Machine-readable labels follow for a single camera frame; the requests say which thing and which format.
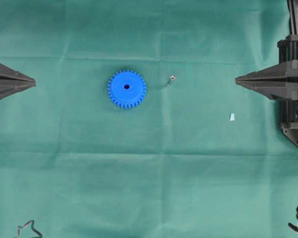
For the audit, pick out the green cloth mat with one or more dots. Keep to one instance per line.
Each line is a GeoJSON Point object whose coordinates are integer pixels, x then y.
{"type": "Point", "coordinates": [174, 166]}

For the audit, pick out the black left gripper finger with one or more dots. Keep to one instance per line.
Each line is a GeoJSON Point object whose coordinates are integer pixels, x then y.
{"type": "Point", "coordinates": [10, 74]}
{"type": "Point", "coordinates": [10, 87]}

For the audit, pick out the blue plastic gear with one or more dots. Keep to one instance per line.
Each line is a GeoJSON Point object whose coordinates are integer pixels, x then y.
{"type": "Point", "coordinates": [126, 89]}

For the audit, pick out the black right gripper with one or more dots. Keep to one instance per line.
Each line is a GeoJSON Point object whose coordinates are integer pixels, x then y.
{"type": "Point", "coordinates": [278, 90]}

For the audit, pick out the small light tape piece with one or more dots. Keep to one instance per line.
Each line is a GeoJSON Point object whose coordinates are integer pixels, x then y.
{"type": "Point", "coordinates": [232, 117]}

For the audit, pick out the small metal shaft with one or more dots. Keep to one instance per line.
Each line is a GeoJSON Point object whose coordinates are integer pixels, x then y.
{"type": "Point", "coordinates": [171, 80]}

